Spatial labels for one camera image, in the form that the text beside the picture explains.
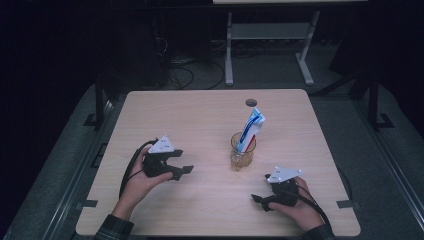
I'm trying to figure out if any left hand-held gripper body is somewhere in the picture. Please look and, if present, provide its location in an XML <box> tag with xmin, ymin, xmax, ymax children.
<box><xmin>142</xmin><ymin>134</ymin><xmax>177</xmax><ymax>180</ymax></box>

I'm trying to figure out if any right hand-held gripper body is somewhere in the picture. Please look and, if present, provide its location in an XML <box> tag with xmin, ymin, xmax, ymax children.
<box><xmin>265</xmin><ymin>166</ymin><xmax>304</xmax><ymax>208</ymax></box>

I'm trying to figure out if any amber glass cup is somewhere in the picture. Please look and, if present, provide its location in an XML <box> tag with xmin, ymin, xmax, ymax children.
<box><xmin>230</xmin><ymin>131</ymin><xmax>258</xmax><ymax>173</ymax></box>

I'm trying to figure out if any white and blue toothpaste tube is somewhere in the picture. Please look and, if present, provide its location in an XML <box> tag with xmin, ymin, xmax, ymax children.
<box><xmin>234</xmin><ymin>107</ymin><xmax>267</xmax><ymax>155</ymax></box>

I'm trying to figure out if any person's left hand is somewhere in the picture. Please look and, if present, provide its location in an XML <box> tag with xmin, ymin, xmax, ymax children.
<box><xmin>112</xmin><ymin>146</ymin><xmax>175</xmax><ymax>219</ymax></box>

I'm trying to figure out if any person's right hand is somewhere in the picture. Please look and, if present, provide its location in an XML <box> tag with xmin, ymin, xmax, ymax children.
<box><xmin>267</xmin><ymin>176</ymin><xmax>325</xmax><ymax>233</ymax></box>

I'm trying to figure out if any white metal stand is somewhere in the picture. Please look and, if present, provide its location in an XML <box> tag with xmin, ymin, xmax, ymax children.
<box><xmin>224</xmin><ymin>10</ymin><xmax>320</xmax><ymax>87</ymax></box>

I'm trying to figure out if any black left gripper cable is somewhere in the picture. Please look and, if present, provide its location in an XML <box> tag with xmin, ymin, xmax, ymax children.
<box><xmin>118</xmin><ymin>138</ymin><xmax>160</xmax><ymax>200</ymax></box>

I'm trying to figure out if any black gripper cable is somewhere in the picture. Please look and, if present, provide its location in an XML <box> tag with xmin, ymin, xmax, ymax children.
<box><xmin>118</xmin><ymin>138</ymin><xmax>160</xmax><ymax>200</ymax></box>
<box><xmin>292</xmin><ymin>184</ymin><xmax>335</xmax><ymax>236</ymax></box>

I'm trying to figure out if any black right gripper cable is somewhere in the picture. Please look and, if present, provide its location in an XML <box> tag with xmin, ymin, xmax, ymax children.
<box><xmin>292</xmin><ymin>184</ymin><xmax>335</xmax><ymax>236</ymax></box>

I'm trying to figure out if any tangle of black floor cables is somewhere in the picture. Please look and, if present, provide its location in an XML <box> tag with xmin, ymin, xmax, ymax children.
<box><xmin>154</xmin><ymin>36</ymin><xmax>228</xmax><ymax>91</ymax></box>

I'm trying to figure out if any black metal frame post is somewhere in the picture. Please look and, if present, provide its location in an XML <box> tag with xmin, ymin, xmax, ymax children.
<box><xmin>366</xmin><ymin>71</ymin><xmax>395</xmax><ymax>132</ymax></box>
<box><xmin>83</xmin><ymin>74</ymin><xmax>106</xmax><ymax>129</ymax></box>

